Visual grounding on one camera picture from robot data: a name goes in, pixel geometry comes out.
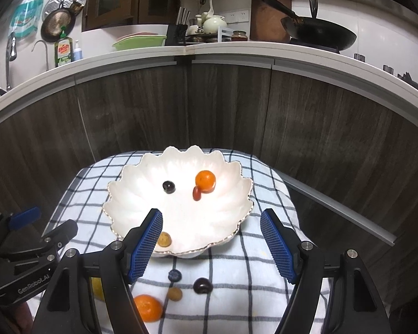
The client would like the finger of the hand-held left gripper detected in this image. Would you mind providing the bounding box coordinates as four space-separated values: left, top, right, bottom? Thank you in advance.
42 219 79 251
0 207 42 247

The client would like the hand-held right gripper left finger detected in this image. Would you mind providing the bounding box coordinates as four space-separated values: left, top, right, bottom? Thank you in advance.
33 208 164 334

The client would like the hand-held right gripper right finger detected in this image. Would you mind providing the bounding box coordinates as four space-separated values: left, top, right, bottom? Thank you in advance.
260 208 392 334

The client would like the orange mandarin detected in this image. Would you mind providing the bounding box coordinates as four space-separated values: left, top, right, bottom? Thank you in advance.
134 294 163 322
195 170 217 193

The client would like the green plum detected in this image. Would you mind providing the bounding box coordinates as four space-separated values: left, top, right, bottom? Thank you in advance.
91 276 105 301

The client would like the white scalloped ceramic bowl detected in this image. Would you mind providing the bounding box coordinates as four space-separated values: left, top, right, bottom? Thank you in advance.
102 145 255 259

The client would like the person's left hand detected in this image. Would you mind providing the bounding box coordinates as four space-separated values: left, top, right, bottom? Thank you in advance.
0 302 35 334

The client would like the blue checkered white cloth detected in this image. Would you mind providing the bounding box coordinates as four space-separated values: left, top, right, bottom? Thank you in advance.
43 150 323 334

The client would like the wood grain counter cabinet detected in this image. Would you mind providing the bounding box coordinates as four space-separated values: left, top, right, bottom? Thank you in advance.
0 40 418 321

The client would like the chrome kitchen faucet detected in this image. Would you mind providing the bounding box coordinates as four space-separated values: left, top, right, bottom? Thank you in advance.
0 32 17 95

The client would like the small curved chrome tap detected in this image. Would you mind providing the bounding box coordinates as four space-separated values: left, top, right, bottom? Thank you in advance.
33 40 49 71

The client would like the green dish soap bottle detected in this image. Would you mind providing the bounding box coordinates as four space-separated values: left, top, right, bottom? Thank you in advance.
55 27 73 68

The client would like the hanging copper frying pan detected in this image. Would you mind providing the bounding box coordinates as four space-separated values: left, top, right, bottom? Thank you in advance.
41 7 75 42

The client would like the teal plastic packet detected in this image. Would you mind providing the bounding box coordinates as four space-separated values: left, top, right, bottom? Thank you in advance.
9 0 44 39

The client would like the green plastic basin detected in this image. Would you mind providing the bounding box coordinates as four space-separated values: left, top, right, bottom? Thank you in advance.
112 32 168 52

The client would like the black knife block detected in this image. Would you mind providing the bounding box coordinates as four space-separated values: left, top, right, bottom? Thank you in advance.
165 7 192 46

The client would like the perforated metal steamer plate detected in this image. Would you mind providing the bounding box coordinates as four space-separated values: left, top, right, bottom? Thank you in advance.
43 0 86 16

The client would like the black stove grate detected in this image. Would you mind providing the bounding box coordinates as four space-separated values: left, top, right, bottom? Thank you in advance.
397 71 418 87

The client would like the black wok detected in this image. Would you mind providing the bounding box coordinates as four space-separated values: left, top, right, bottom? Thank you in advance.
258 0 357 51

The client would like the white plastic holder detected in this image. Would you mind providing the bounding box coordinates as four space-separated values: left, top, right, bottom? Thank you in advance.
216 26 237 42

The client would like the wooden cutting board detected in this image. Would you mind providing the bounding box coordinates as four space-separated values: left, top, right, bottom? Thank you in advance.
250 0 292 43

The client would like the cream ceramic teapot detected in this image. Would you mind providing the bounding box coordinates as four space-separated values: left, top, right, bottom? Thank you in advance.
203 14 228 33

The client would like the grey metal rail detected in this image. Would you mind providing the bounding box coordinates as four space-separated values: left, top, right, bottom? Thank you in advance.
282 176 396 246

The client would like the dark wood wall cabinet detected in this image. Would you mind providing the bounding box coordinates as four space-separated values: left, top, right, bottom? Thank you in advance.
82 0 182 32

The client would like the white wall outlet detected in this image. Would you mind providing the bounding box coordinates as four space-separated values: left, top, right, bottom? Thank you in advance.
226 10 250 22

